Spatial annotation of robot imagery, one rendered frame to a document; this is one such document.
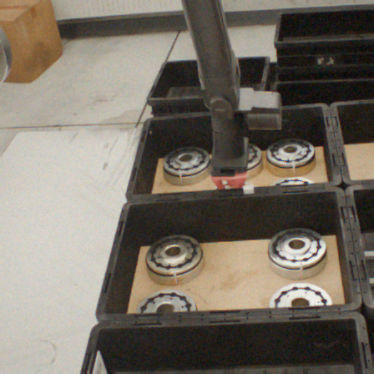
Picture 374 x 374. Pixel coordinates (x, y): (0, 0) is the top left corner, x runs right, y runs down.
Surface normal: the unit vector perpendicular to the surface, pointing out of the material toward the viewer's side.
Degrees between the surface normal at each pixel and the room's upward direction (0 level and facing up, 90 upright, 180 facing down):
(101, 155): 0
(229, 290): 0
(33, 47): 90
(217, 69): 102
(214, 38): 112
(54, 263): 0
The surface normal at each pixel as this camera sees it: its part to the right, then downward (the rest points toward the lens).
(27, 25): 0.91, 0.10
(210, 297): -0.15, -0.80
